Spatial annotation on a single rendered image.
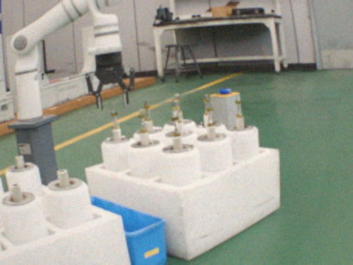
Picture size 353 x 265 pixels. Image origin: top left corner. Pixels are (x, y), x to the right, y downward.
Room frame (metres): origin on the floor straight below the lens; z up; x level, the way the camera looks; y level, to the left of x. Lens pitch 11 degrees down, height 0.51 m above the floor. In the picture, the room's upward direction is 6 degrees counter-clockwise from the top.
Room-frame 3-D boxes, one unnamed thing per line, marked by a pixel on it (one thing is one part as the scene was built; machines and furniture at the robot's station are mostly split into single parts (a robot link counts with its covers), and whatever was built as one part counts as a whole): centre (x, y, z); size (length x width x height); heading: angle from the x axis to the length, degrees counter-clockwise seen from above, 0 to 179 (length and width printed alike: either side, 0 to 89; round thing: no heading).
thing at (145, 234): (1.03, 0.18, 0.06); 0.30 x 0.11 x 0.12; 42
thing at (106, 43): (1.22, 0.16, 0.52); 0.11 x 0.09 x 0.06; 1
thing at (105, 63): (1.24, 0.16, 0.45); 0.08 x 0.08 x 0.09
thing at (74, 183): (0.85, 0.23, 0.25); 0.08 x 0.08 x 0.01
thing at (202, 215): (1.23, -0.01, 0.09); 0.39 x 0.39 x 0.18; 43
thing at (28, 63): (1.53, 0.51, 0.54); 0.09 x 0.09 x 0.17; 4
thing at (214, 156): (1.15, -0.09, 0.16); 0.10 x 0.10 x 0.18
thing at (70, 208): (0.85, 0.23, 0.16); 0.10 x 0.10 x 0.18
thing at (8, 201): (0.77, 0.32, 0.25); 0.08 x 0.08 x 0.01
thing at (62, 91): (4.45, 1.08, 0.45); 1.51 x 0.57 x 0.74; 156
